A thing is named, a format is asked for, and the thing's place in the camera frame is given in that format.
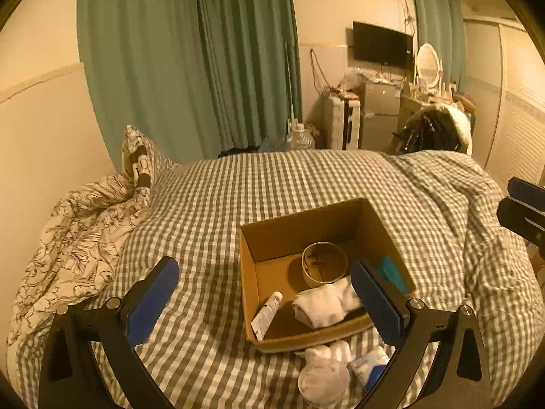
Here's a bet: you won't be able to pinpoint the green checked blanket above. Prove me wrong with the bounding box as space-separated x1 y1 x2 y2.
91 149 542 409

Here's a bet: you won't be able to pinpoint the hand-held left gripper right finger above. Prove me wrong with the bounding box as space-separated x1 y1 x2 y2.
350 260 500 409

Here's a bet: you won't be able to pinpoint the narrow green curtain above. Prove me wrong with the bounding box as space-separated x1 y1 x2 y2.
409 0 467 90

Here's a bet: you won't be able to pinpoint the white sock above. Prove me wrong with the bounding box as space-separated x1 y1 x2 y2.
297 341 353 405

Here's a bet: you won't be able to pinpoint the oval white vanity mirror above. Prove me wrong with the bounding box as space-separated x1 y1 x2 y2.
415 44 442 91

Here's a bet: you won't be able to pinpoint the white louvred wardrobe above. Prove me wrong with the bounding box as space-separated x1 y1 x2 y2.
463 17 545 185

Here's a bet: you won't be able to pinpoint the black clothes pile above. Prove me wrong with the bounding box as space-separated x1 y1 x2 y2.
392 108 464 154

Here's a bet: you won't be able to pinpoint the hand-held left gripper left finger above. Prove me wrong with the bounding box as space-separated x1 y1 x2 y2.
38 256 180 409

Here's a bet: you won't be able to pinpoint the clear plastic water jug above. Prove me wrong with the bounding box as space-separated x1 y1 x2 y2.
285 123 316 153

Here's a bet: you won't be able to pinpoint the floral white quilt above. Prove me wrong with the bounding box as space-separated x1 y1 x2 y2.
6 124 185 352

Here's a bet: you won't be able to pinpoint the brown tape roll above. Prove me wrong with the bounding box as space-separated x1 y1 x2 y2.
301 241 350 289

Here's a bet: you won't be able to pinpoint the small grey fridge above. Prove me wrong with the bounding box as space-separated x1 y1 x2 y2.
360 82 402 151

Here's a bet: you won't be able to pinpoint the white cloth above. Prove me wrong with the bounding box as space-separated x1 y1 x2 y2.
443 106 474 156

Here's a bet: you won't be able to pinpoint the teal packet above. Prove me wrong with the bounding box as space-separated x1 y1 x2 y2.
375 256 408 290

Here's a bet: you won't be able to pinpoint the clear plastic bag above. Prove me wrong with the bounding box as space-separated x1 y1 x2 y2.
340 68 363 91

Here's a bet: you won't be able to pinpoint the black wall television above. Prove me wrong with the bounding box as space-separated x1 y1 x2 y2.
353 21 415 68

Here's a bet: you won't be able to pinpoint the wide green curtain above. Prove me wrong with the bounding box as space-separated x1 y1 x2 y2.
77 0 304 161

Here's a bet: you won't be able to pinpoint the dressing table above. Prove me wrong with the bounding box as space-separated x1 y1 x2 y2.
398 93 477 137

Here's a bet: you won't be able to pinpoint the white cream tube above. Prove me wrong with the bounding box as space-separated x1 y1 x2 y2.
250 291 284 342

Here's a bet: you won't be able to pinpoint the brown cardboard box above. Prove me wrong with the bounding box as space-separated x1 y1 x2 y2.
238 197 416 353

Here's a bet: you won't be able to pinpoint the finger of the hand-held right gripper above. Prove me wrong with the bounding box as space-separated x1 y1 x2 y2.
507 177 545 206
496 196 545 245

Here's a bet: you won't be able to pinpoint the folded white socks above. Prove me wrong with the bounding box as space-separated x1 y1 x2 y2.
292 276 363 330

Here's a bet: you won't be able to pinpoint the blue and white packet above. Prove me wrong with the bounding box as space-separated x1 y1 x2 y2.
349 346 391 393

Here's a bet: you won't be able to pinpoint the white drawer unit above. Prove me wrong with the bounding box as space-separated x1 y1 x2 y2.
326 94 362 151

